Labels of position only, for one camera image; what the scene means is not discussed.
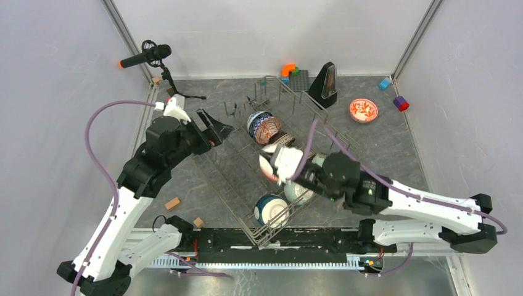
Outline orange curved toy block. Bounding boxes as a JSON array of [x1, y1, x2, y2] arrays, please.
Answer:
[[281, 64, 296, 78]]

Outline white bowl orange pattern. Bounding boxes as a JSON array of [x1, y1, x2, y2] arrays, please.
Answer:
[[349, 98, 379, 123]]

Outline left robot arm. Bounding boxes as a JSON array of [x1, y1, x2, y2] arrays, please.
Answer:
[[57, 109, 234, 295]]

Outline blue white patterned bowl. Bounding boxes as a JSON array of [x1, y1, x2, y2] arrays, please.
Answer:
[[254, 117, 281, 144]]

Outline teal bowl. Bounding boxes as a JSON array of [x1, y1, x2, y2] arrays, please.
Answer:
[[253, 194, 290, 229]]

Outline black metronome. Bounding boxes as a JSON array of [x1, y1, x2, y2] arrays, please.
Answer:
[[308, 62, 338, 110]]

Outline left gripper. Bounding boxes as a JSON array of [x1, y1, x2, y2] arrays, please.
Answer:
[[166, 107, 235, 168]]

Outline purple red toy block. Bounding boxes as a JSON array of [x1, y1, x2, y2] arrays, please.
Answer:
[[393, 96, 410, 112]]

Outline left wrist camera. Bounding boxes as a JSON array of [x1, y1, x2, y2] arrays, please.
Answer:
[[155, 94, 192, 122]]

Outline white blue rimmed bowl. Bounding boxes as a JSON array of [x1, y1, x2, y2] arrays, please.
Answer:
[[247, 111, 273, 138]]

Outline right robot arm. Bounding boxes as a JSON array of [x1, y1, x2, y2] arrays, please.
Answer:
[[209, 143, 498, 254]]

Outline grey studded base plate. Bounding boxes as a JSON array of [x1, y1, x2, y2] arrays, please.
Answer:
[[287, 70, 310, 93]]

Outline wooden cube near rail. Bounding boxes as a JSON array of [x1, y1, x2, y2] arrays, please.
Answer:
[[193, 217, 205, 229]]

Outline blue toy block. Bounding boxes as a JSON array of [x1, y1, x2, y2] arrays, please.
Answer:
[[378, 77, 392, 90]]

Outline black microphone tripod stand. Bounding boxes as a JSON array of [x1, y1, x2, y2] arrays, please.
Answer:
[[159, 62, 207, 100]]

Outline wooden block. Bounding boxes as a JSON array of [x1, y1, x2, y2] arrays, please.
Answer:
[[165, 197, 181, 211]]

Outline black microphone orange tip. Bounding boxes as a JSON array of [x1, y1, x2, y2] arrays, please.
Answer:
[[118, 39, 172, 68]]

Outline light green ribbed bowl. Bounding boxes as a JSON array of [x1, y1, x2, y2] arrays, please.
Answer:
[[284, 183, 315, 205]]

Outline dark brown banded bowl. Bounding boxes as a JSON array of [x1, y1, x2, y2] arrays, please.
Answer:
[[268, 131, 295, 147]]

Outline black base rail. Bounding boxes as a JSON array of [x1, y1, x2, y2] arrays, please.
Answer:
[[170, 228, 397, 263]]

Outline grey wire dish rack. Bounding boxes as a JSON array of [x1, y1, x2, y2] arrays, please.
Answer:
[[191, 76, 358, 247]]

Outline pale green bowl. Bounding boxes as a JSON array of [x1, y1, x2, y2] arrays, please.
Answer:
[[312, 153, 327, 166]]

